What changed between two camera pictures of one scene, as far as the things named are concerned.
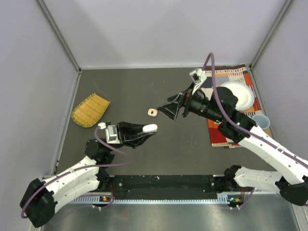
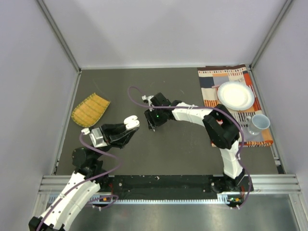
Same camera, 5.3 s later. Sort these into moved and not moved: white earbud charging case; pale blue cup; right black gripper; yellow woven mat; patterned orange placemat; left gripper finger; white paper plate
Moved: white earbud charging case; right black gripper; left gripper finger
Not moved: pale blue cup; yellow woven mat; patterned orange placemat; white paper plate
